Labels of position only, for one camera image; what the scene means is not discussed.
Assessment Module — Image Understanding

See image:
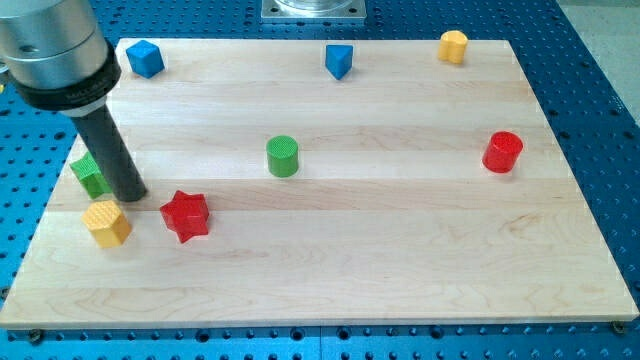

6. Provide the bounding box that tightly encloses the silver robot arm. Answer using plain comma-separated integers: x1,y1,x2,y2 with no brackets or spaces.
1,0,121,117

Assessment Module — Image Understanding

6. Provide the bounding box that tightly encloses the red star block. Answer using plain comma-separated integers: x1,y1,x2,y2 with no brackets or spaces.
160,190,210,244

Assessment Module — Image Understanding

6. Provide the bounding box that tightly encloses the green cylinder block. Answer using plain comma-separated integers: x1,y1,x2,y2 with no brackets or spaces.
266,135,299,178

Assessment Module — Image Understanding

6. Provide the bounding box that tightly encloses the wooden board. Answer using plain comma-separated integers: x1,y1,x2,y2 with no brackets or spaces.
1,39,638,329

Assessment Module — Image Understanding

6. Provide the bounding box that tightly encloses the blue triangle block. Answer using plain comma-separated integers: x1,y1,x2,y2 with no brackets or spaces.
325,44,354,80

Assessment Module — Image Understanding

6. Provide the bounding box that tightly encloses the red cylinder block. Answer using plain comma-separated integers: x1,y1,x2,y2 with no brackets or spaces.
482,131,524,173

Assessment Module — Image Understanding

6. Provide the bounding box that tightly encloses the yellow heart block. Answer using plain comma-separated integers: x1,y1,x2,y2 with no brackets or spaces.
437,30,468,64

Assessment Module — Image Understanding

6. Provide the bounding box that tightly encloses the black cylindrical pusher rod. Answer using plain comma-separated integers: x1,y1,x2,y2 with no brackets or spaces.
71,105,147,202

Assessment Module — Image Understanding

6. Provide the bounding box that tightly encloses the blue cube block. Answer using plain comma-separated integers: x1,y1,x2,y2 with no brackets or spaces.
126,40,165,79

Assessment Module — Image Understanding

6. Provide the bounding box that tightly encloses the yellow hexagon block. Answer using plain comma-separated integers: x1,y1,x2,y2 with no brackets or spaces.
81,200,132,248

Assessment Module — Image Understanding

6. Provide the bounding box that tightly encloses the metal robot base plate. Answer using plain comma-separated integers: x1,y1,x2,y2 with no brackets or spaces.
261,0,367,22

